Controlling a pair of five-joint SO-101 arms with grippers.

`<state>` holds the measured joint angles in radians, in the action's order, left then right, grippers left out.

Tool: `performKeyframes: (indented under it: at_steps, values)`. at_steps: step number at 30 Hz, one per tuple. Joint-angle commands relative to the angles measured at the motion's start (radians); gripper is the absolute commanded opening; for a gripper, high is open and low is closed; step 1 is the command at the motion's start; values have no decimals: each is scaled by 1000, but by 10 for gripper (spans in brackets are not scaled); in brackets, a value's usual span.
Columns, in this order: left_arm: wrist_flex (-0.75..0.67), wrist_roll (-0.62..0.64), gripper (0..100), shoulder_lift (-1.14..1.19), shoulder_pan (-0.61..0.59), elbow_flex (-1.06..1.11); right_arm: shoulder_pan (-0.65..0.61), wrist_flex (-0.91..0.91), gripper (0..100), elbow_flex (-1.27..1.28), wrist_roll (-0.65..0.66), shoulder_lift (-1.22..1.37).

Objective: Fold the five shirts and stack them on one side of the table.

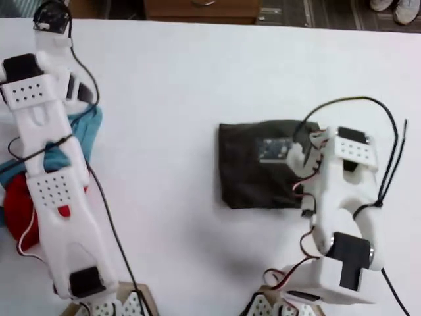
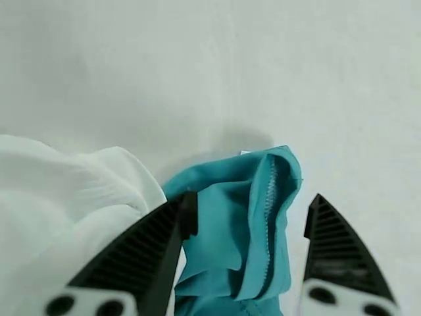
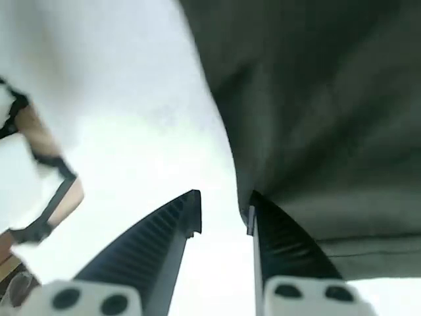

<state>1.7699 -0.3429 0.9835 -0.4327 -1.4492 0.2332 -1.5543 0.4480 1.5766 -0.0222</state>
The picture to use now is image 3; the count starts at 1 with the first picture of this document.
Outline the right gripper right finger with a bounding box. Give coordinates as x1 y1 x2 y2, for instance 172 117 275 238
246 190 378 316

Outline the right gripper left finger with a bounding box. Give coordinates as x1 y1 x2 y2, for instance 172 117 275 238
19 189 203 316

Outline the dark green shirt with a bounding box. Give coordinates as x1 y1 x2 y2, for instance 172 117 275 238
179 0 421 280

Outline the white tan black shirt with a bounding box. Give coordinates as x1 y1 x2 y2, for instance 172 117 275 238
0 77 86 246

